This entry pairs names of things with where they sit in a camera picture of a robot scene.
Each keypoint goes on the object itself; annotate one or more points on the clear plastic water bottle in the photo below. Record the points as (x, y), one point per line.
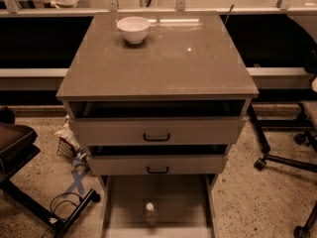
(151, 213)

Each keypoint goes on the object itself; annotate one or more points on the grey drawer cabinet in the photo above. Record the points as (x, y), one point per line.
(185, 56)

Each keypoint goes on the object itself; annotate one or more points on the top drawer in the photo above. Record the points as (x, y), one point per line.
(118, 123)

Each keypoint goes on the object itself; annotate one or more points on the middle drawer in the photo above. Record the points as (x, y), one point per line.
(134, 160)

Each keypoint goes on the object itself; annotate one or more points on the open bottom drawer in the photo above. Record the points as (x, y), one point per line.
(182, 202)

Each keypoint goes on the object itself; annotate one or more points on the white ceramic bowl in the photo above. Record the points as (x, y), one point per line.
(133, 29)

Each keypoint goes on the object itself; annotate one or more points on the crumpled bag in basket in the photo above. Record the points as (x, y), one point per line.
(66, 134)

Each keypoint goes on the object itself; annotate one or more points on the black stand left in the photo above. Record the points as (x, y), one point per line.
(16, 150)

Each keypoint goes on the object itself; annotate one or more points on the black office chair base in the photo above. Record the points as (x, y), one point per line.
(284, 140)

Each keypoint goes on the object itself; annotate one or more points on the black top drawer handle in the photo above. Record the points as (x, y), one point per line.
(148, 138)

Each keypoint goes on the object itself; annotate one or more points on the black drawer handle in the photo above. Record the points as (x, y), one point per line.
(157, 171)
(148, 138)

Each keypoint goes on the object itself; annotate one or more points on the black middle drawer handle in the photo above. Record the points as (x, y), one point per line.
(157, 171)

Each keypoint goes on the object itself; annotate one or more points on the black wire basket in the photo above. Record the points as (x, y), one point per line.
(66, 151)

